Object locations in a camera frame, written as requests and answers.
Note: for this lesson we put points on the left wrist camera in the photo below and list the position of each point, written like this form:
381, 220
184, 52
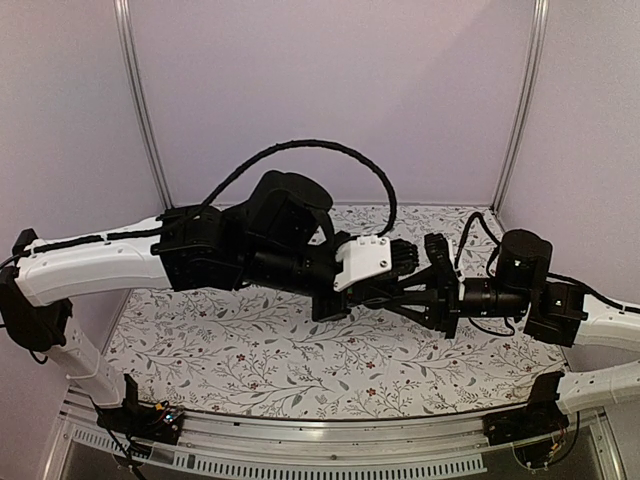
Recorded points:
373, 257

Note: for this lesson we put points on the aluminium frame post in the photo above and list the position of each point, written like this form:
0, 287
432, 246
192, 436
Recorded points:
533, 59
134, 75

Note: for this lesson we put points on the floral patterned table mat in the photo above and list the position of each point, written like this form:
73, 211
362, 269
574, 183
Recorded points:
257, 352

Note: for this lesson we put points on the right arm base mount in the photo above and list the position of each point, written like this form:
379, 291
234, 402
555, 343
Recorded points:
539, 416

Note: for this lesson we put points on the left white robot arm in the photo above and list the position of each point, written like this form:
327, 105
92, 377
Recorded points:
281, 237

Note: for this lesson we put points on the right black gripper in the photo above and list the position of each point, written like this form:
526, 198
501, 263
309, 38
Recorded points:
441, 313

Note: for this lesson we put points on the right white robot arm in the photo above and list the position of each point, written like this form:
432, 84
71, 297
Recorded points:
556, 309

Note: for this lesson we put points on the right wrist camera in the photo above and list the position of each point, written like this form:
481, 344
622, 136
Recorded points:
440, 255

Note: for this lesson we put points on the aluminium front rail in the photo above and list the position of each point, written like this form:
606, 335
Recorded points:
219, 446

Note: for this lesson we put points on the left aluminium frame post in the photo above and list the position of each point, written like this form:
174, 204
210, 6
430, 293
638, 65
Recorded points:
134, 75

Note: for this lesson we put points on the right aluminium frame post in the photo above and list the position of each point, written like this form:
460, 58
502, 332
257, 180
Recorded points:
533, 59

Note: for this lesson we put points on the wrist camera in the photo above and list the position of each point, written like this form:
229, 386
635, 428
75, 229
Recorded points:
373, 257
440, 255

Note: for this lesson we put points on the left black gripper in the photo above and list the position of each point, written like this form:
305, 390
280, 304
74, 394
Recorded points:
324, 312

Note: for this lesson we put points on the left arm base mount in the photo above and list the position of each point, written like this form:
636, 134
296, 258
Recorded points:
161, 422

